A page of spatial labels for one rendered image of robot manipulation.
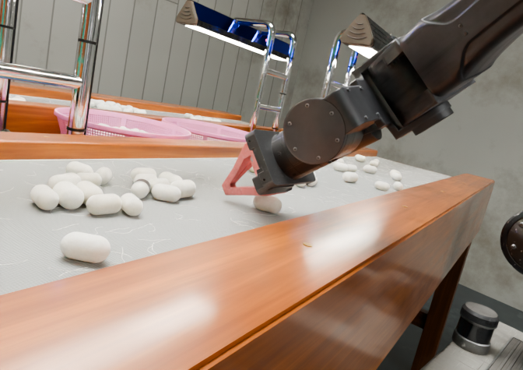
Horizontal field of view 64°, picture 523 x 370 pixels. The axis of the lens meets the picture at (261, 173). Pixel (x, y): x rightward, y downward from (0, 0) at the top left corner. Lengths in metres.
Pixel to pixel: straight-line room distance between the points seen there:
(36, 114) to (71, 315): 0.77
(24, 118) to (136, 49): 1.73
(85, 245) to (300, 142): 0.19
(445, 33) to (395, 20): 2.89
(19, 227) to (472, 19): 0.37
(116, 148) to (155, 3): 2.08
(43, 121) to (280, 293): 0.78
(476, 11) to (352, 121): 0.12
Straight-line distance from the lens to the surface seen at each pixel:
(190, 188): 0.51
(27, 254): 0.33
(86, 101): 0.69
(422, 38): 0.38
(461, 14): 0.36
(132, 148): 0.68
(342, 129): 0.35
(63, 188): 0.42
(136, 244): 0.36
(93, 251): 0.31
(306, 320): 0.28
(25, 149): 0.59
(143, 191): 0.48
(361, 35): 1.06
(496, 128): 2.89
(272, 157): 0.45
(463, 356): 0.97
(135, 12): 2.63
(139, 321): 0.21
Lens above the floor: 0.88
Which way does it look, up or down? 10 degrees down
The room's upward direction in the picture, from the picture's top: 12 degrees clockwise
